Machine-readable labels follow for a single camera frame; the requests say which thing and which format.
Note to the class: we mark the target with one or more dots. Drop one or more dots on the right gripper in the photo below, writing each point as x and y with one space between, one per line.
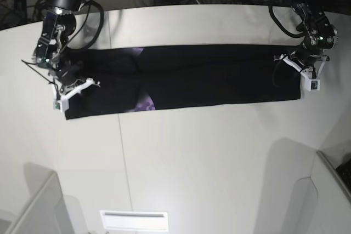
67 75

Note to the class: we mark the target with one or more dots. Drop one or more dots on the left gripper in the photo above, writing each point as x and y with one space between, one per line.
305 58

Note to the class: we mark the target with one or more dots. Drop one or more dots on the black T-shirt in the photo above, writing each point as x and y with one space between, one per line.
180 76

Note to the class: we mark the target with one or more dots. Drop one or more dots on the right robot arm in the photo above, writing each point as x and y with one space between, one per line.
52 49

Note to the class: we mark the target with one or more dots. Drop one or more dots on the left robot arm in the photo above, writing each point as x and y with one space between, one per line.
315 29

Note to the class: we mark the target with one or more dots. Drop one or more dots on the black keyboard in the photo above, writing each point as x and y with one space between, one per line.
344 171

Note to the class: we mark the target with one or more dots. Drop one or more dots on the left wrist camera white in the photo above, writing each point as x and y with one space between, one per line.
311 77

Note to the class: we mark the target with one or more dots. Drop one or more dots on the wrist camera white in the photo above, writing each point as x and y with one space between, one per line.
311 77
61 100

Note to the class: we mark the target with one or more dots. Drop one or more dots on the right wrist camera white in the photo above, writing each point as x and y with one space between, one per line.
61 100

